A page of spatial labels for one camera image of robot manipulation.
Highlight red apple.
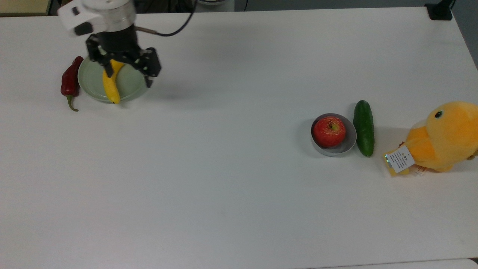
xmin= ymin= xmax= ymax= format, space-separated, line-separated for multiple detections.
xmin=313 ymin=116 xmax=347 ymax=148

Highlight red chili pepper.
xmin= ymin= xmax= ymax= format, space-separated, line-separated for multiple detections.
xmin=60 ymin=56 xmax=84 ymax=112

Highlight orange plush bird toy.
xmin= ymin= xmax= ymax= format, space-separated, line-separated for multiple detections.
xmin=384 ymin=101 xmax=478 ymax=177

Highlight pale green plastic plate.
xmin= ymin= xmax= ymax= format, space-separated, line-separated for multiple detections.
xmin=77 ymin=55 xmax=149 ymax=103

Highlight wooden board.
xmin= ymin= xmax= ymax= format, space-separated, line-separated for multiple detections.
xmin=0 ymin=0 xmax=52 ymax=16

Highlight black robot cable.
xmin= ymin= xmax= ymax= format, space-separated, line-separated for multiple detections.
xmin=134 ymin=0 xmax=198 ymax=37

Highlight green cucumber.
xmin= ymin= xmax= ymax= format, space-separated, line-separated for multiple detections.
xmin=353 ymin=100 xmax=375 ymax=157

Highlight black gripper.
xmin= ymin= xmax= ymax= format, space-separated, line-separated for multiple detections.
xmin=86 ymin=23 xmax=162 ymax=89

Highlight grey round bowl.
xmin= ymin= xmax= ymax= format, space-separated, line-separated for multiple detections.
xmin=310 ymin=113 xmax=357 ymax=157

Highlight yellow banana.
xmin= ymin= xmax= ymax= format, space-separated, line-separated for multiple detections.
xmin=102 ymin=60 xmax=125 ymax=104

